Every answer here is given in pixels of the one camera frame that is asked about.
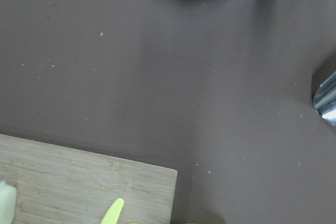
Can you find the metal scoop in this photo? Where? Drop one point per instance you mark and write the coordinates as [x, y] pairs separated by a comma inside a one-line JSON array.
[[324, 100]]

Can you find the yellow plastic knife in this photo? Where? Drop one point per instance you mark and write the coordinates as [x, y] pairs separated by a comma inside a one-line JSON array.
[[113, 213]]

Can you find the wooden cutting board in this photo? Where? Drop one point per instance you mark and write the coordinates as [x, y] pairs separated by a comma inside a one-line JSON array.
[[56, 184]]

